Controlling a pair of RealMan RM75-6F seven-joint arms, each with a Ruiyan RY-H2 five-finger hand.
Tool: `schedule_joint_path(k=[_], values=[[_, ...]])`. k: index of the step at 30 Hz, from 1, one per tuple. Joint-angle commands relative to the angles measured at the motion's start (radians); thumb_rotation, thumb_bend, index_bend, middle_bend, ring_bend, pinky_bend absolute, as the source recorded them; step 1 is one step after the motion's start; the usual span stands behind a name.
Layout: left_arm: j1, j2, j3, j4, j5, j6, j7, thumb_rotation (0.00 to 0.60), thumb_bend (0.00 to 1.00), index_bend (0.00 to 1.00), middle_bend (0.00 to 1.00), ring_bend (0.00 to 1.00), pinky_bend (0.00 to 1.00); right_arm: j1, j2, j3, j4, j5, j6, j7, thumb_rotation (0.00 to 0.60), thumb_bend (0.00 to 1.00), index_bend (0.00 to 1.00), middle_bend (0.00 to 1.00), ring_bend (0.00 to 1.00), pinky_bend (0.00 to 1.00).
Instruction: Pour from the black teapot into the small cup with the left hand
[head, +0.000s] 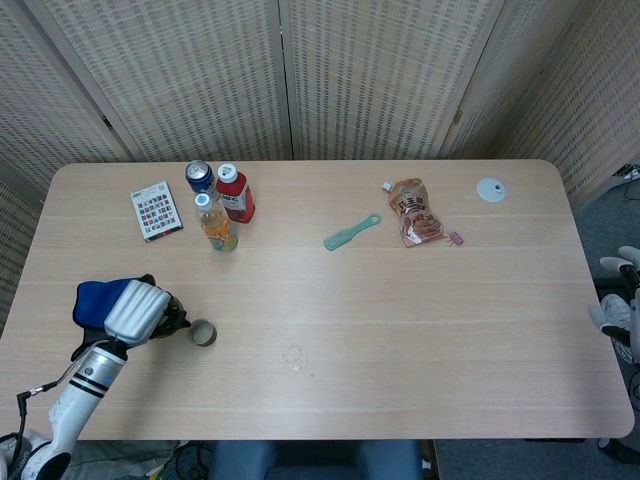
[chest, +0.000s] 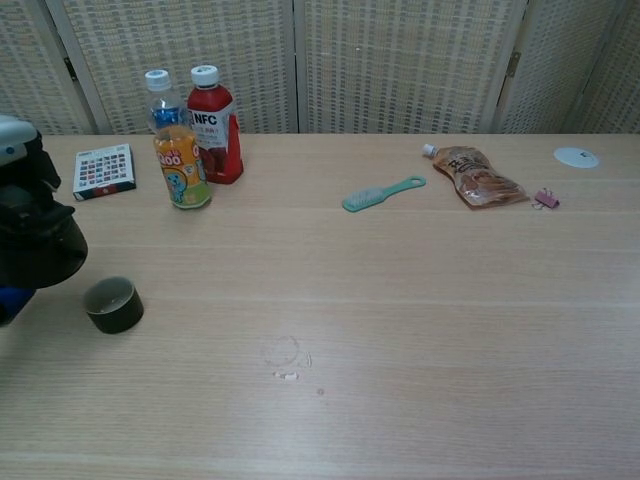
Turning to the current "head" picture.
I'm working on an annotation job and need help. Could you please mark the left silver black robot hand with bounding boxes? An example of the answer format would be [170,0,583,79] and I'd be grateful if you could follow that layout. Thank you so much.
[103,273,184,345]

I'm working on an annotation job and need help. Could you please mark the blue soda can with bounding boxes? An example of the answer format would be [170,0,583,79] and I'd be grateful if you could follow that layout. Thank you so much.
[184,159,217,199]

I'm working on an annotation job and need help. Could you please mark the black teapot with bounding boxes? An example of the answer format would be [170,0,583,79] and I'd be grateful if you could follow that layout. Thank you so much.
[147,294,194,342]

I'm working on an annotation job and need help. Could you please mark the brown sauce pouch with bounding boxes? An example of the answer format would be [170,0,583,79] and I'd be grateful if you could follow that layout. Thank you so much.
[382,177,446,250]

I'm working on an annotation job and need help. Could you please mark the grey green fabric sheet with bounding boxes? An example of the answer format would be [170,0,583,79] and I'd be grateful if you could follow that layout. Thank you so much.
[69,439,176,480]

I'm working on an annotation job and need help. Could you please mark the orange drink bottle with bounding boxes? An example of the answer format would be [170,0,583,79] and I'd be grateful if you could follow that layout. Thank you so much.
[193,192,240,254]

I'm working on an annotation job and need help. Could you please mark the red juice bottle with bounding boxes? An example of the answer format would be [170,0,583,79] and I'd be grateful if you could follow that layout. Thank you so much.
[214,162,256,225]

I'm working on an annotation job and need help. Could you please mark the blue cloth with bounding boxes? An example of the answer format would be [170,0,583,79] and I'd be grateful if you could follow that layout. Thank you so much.
[69,278,136,362]

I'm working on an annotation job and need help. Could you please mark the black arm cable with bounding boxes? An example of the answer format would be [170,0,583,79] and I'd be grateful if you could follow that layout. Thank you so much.
[4,382,59,471]

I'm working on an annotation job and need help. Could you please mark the small grey cup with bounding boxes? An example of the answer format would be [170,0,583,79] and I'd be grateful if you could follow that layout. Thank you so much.
[186,318,219,349]

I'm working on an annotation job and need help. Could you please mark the woven folding screen panel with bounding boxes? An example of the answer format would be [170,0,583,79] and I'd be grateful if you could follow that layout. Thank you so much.
[0,0,136,331]
[442,0,640,211]
[19,0,294,162]
[277,0,509,161]

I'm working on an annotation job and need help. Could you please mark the green plastic brush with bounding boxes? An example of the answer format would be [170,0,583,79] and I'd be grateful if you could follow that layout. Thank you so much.
[323,211,383,252]

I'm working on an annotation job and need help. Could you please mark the patterned card box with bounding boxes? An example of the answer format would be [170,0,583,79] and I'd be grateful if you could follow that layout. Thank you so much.
[130,182,185,243]

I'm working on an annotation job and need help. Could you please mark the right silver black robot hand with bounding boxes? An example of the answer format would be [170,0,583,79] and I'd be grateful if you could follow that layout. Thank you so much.
[587,245,640,369]

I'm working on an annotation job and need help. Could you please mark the white round grommet cover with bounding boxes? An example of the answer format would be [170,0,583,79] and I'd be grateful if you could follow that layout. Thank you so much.
[475,177,509,204]

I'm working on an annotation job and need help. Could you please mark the tangled floor cables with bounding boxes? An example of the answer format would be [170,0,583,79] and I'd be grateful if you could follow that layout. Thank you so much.
[149,439,216,480]

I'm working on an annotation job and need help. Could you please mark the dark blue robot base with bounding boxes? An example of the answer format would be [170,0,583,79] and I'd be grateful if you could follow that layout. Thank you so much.
[207,439,424,480]

